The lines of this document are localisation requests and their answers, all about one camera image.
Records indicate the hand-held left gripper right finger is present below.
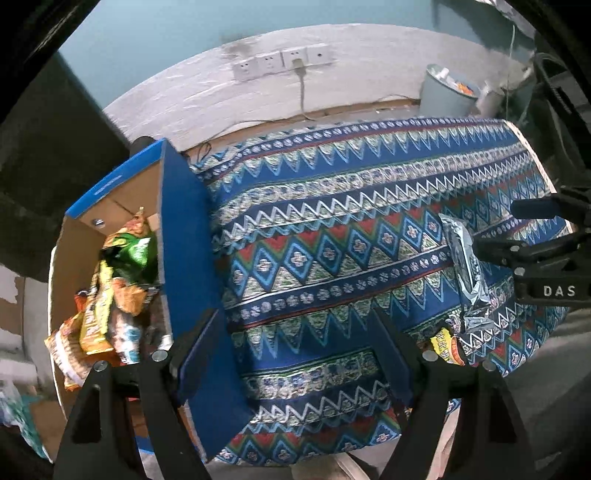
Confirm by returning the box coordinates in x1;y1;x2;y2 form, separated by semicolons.
369;307;536;480

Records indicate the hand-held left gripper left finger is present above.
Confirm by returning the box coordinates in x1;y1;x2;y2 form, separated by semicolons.
53;308;228;480

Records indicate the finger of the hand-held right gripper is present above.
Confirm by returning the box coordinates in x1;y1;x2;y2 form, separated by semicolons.
510;187;591;220
473;231;591;271

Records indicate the silver snack packet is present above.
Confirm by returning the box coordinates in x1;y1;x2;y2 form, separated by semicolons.
438;213;502;356

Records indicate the pile of snack packets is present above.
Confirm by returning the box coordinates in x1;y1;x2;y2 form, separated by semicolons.
44;208;174;393

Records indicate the blue-edged cardboard box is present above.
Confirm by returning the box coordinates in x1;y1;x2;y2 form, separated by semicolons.
48;138;257;462

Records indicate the small yellow orange packet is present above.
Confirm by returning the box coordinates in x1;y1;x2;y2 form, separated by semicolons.
430;327;465;367

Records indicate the grey pipe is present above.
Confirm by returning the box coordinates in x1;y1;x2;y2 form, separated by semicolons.
478;80;505;116

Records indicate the grey trash bin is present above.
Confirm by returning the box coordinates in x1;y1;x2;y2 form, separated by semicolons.
419;64;481;118

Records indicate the blue patterned tablecloth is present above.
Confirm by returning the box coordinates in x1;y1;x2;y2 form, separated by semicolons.
189;117;573;467

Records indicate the brown cardboard piece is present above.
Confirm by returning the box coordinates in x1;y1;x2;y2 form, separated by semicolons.
28;397;70;462

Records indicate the teal patterned bag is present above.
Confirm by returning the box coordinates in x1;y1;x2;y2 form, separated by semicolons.
0;383;47;457

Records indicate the black round object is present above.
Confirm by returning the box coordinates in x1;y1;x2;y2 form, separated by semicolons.
128;135;158;158

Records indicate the dark cabinet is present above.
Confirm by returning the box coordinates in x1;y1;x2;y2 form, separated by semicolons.
0;51;132;282

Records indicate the white power cable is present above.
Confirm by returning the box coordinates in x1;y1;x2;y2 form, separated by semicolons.
298;74;320;121

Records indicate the white wall socket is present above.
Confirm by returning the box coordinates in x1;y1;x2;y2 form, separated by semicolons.
281;46;309;71
307;43;334;66
231;55;258;83
256;51;284;77

